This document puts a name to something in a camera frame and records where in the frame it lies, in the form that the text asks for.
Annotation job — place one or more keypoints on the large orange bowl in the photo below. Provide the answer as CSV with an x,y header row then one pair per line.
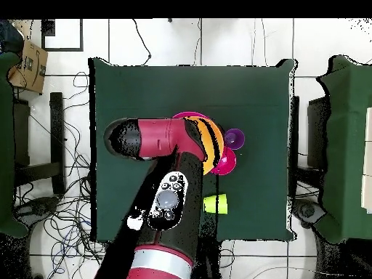
x,y
203,136

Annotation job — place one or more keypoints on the purple cup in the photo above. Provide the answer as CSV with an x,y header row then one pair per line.
x,y
234,138

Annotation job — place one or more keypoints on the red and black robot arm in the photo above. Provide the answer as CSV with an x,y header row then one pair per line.
x,y
159,136

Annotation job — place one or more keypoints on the black pedestal leg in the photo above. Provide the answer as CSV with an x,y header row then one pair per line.
x,y
308,210
37,207

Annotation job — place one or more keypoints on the large pink bowl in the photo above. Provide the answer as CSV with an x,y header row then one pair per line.
x,y
186,114

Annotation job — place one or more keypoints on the green covered side table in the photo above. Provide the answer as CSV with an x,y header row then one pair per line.
x,y
5,145
345,130

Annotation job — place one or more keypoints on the cardboard box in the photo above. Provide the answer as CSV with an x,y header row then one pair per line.
x,y
27,68

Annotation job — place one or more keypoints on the black wooden frame stand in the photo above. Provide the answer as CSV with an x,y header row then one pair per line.
x,y
56,130

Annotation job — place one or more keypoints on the square black floor frame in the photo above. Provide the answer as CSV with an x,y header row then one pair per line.
x,y
82,35

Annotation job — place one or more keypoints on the dark green tablecloth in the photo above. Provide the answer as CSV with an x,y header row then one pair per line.
x,y
130,87

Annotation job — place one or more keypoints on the green cup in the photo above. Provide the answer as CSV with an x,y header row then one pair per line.
x,y
221,203

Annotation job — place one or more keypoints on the dark blue bag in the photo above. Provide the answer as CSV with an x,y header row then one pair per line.
x,y
8,37

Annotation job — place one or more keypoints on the small crimson bowl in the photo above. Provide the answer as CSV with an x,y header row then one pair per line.
x,y
226,164

